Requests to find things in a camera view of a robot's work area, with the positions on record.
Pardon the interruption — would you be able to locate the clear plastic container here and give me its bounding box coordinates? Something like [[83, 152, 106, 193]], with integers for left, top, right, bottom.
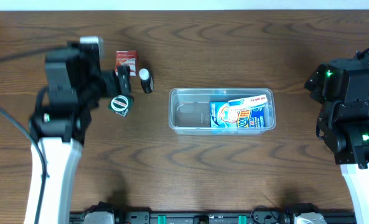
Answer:
[[169, 88, 276, 135]]

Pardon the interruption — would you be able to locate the blue Kool Fever box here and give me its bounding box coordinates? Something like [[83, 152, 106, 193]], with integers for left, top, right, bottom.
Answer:
[[210, 101, 265, 129]]

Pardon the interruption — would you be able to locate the white blue Panadol box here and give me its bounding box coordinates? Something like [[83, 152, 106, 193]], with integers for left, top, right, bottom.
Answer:
[[228, 95, 268, 110]]

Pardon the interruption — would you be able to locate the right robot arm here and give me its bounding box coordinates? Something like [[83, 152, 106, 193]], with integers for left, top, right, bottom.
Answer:
[[304, 52, 369, 223]]

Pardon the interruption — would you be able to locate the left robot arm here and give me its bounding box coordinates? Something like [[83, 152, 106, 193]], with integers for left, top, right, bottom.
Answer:
[[24, 37, 131, 223]]

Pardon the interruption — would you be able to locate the red Panadol box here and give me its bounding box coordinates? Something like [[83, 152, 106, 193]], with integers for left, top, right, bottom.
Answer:
[[116, 50, 138, 77]]

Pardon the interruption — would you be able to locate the dark bottle white cap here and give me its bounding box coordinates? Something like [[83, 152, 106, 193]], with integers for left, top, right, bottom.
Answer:
[[139, 68, 154, 94]]

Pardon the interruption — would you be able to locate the green Zam-Buk box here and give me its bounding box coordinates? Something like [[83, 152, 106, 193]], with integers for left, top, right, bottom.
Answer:
[[107, 95, 134, 117]]

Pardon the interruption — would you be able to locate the black mounting rail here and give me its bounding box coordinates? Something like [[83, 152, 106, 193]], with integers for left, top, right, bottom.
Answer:
[[68, 202, 357, 224]]

